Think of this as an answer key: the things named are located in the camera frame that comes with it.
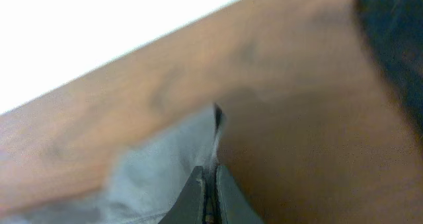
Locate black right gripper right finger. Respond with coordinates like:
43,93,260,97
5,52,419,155
215,166,264,224

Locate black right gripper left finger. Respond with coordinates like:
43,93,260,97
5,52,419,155
159,166,206,224

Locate grey shorts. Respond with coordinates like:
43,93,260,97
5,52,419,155
1,104,225,224

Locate black patterned garment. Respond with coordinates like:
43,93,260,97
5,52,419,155
354,0,422,131

